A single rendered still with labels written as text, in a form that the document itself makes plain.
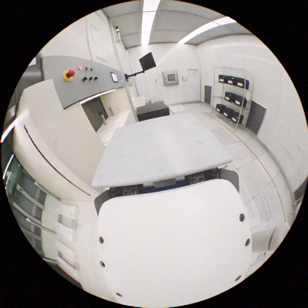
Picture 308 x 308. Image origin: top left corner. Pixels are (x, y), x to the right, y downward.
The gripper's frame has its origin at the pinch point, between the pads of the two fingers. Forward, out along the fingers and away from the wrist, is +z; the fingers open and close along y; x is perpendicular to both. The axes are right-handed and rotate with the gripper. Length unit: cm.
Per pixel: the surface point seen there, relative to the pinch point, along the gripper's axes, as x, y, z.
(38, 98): 18.1, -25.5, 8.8
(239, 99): -34, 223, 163
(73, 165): -4.3, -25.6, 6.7
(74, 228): -28, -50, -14
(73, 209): -27, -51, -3
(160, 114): -20, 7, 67
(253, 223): -42, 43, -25
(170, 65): 70, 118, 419
